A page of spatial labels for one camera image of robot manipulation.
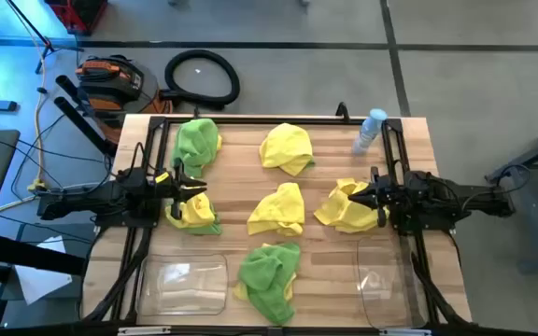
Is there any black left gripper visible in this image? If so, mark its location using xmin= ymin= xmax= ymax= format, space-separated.
xmin=153 ymin=161 xmax=208 ymax=221

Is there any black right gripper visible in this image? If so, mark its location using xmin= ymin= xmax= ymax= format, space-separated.
xmin=347 ymin=166 xmax=408 ymax=229

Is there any light blue air mist bottle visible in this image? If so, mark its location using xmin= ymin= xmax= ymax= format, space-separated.
xmin=351 ymin=107 xmax=389 ymax=156

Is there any black clamp hook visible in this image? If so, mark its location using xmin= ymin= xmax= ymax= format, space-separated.
xmin=334 ymin=101 xmax=351 ymax=123

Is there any clear plastic basket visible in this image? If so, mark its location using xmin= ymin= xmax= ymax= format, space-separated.
xmin=135 ymin=253 xmax=230 ymax=317
xmin=355 ymin=235 xmax=432 ymax=329

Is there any black vacuum wand tube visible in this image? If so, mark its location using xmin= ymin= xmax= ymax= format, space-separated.
xmin=53 ymin=96 xmax=119 ymax=158
xmin=54 ymin=74 xmax=93 ymax=116

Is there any orange and black shop vacuum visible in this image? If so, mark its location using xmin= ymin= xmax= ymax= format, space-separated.
xmin=75 ymin=54 xmax=175 ymax=144

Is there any black desk leg beam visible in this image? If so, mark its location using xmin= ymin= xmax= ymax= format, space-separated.
xmin=0 ymin=231 xmax=87 ymax=276

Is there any white paper sheet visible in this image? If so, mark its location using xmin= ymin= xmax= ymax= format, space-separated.
xmin=14 ymin=235 xmax=73 ymax=305

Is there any red tool box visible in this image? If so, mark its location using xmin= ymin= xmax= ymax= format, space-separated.
xmin=44 ymin=0 xmax=109 ymax=36

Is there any black tripod stand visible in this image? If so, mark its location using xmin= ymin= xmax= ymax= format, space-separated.
xmin=5 ymin=0 xmax=83 ymax=75

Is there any black aluminium table frame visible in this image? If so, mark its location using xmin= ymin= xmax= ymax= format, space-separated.
xmin=81 ymin=115 xmax=471 ymax=328

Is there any black vacuum hose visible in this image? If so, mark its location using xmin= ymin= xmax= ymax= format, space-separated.
xmin=159 ymin=49 xmax=241 ymax=112

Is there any yellow extension cord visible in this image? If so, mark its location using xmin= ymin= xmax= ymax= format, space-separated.
xmin=14 ymin=4 xmax=50 ymax=193

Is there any blue metal table frame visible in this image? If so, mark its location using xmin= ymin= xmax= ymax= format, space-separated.
xmin=485 ymin=119 xmax=538 ymax=274

